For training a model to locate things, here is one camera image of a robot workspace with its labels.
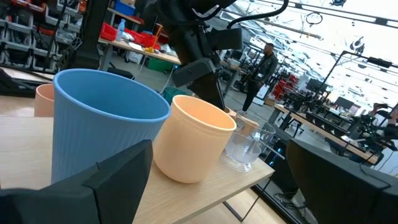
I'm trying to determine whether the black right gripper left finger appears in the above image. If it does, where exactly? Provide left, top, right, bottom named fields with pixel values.
left=51, top=139, right=154, bottom=224

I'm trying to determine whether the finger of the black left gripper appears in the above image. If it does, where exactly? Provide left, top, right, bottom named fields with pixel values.
left=216, top=78, right=231, bottom=113
left=189, top=73, right=224, bottom=109

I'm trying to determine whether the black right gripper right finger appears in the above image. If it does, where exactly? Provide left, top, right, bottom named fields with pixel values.
left=285, top=138, right=392, bottom=224

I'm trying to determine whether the beige mug with handle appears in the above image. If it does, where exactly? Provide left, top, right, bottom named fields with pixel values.
left=152, top=94, right=260, bottom=184

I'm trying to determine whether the small clear glass cup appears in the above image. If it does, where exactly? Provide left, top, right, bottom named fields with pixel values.
left=220, top=110, right=277, bottom=173

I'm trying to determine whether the blue ribbed plastic cup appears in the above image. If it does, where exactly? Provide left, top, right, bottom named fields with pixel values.
left=51, top=68, right=172, bottom=184

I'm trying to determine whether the tall peach plastic cup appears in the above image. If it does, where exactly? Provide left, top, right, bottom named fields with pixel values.
left=33, top=83, right=56, bottom=118

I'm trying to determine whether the green plastic bin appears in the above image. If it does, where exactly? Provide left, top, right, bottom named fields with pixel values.
left=147, top=57, right=175, bottom=73

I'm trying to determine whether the wooden worktable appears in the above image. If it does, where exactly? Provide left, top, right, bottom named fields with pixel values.
left=98, top=36, right=182, bottom=73

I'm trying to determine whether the person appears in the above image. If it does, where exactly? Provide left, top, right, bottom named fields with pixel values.
left=241, top=42, right=279, bottom=113
left=368, top=101, right=398, bottom=139

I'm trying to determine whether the black computer tower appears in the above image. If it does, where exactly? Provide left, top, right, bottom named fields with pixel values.
left=264, top=139, right=299, bottom=195

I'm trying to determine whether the red plastic bin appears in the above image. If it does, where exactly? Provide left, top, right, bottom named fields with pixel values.
left=99, top=22, right=118, bottom=42
left=124, top=27, right=162, bottom=50

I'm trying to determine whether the long wooden table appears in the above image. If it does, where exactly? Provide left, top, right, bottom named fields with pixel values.
left=267, top=103, right=381, bottom=166

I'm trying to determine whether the clear water bottle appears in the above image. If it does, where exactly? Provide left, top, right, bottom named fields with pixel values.
left=116, top=18, right=127, bottom=42

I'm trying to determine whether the blue plastic bin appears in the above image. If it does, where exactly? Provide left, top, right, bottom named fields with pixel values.
left=113, top=0, right=137, bottom=17

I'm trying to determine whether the black monitor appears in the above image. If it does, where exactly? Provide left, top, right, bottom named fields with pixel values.
left=306, top=78, right=329, bottom=93

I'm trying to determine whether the storage rack with bins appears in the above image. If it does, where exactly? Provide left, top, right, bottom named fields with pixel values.
left=0, top=0, right=86, bottom=73

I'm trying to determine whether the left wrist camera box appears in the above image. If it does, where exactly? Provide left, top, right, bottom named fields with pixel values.
left=205, top=27, right=244, bottom=52

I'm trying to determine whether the wooden table with black frame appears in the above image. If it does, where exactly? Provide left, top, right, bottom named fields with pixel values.
left=0, top=115, right=276, bottom=224

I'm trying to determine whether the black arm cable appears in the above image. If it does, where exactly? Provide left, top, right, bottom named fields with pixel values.
left=226, top=0, right=290, bottom=29

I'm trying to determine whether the black aluminium rig frame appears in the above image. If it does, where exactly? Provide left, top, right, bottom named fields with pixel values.
left=70, top=0, right=110, bottom=71

